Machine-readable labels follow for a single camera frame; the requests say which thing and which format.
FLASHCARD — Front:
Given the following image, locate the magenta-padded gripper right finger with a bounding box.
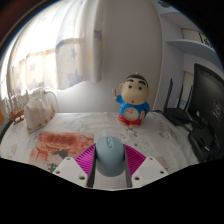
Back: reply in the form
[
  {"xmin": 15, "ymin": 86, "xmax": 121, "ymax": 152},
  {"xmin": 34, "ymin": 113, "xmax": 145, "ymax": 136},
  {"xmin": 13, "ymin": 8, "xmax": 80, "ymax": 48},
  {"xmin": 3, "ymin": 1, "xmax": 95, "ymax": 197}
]
[{"xmin": 123, "ymin": 143, "xmax": 170, "ymax": 189}]

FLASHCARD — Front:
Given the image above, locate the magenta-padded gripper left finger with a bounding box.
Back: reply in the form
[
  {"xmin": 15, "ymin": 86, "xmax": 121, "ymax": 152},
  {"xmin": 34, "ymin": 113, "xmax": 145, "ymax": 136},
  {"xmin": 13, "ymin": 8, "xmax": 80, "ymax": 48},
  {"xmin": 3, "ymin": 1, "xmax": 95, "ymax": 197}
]
[{"xmin": 52, "ymin": 143, "xmax": 98, "ymax": 189}]

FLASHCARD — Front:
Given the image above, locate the light blue computer mouse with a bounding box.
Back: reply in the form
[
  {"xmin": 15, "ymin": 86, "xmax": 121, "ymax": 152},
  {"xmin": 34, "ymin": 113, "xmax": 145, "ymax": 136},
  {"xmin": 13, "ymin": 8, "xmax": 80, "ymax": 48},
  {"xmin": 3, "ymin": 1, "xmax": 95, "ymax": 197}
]
[{"xmin": 94, "ymin": 135, "xmax": 126, "ymax": 178}]

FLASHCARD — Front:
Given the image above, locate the red cartoon print mouse pad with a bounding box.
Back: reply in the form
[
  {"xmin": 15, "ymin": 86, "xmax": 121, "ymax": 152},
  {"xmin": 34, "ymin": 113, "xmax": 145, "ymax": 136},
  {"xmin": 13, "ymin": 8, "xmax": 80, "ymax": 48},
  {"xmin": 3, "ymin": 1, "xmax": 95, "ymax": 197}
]
[{"xmin": 29, "ymin": 131, "xmax": 95, "ymax": 173}]

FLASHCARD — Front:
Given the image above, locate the white printed tablecloth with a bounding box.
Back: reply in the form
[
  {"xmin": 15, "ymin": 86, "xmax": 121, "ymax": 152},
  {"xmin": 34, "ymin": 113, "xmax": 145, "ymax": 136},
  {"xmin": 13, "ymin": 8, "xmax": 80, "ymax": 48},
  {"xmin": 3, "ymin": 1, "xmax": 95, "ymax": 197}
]
[{"xmin": 0, "ymin": 111, "xmax": 202, "ymax": 192}]

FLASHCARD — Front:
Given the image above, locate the black router with antennas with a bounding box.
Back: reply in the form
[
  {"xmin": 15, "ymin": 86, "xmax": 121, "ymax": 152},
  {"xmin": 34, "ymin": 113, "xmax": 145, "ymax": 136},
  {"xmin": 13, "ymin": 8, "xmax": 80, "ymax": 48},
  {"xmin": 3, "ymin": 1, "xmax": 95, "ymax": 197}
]
[{"xmin": 161, "ymin": 77, "xmax": 195, "ymax": 127}]

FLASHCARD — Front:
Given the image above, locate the black monitor stand base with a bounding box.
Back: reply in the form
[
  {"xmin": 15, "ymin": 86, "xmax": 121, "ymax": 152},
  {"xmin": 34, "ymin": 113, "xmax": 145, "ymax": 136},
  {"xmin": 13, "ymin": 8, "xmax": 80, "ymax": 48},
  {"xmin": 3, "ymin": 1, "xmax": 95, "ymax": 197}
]
[{"xmin": 187, "ymin": 128, "xmax": 215, "ymax": 164}]

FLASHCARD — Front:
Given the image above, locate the cartoon boy figure clock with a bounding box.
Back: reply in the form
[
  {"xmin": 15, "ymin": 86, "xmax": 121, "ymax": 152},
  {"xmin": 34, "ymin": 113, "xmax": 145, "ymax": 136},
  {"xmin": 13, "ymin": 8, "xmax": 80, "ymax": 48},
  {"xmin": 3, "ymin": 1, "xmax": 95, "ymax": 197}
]
[{"xmin": 114, "ymin": 73, "xmax": 151, "ymax": 127}]

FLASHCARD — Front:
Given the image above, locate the wooden model sailing ship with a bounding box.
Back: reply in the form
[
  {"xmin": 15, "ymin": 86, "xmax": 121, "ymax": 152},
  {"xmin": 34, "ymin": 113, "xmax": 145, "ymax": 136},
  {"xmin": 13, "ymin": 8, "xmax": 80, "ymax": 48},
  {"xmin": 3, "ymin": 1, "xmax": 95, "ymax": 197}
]
[{"xmin": 3, "ymin": 91, "xmax": 26, "ymax": 126}]

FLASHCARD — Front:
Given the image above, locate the dark keyboard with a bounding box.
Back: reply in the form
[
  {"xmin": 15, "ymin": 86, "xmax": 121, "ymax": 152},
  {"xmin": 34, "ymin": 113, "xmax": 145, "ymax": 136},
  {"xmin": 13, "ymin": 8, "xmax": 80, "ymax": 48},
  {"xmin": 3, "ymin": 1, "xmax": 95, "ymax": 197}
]
[{"xmin": 0, "ymin": 120, "xmax": 15, "ymax": 145}]

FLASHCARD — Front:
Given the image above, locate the black computer monitor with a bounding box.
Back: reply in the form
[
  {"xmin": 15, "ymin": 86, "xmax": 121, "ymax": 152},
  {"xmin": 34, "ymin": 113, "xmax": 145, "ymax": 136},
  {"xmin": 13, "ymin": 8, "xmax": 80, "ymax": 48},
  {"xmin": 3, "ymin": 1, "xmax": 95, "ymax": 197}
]
[{"xmin": 187, "ymin": 63, "xmax": 224, "ymax": 162}]

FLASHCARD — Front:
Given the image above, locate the white star print curtain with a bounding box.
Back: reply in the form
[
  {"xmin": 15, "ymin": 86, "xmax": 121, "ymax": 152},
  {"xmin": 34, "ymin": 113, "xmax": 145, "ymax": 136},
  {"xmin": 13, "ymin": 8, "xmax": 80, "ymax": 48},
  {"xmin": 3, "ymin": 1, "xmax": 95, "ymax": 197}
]
[{"xmin": 6, "ymin": 0, "xmax": 105, "ymax": 102}]

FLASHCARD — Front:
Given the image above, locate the white wall shelf unit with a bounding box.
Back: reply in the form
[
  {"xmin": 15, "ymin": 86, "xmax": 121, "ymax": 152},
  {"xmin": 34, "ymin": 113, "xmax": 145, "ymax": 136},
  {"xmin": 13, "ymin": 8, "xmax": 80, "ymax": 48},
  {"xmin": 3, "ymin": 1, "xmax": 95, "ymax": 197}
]
[{"xmin": 155, "ymin": 0, "xmax": 224, "ymax": 112}]

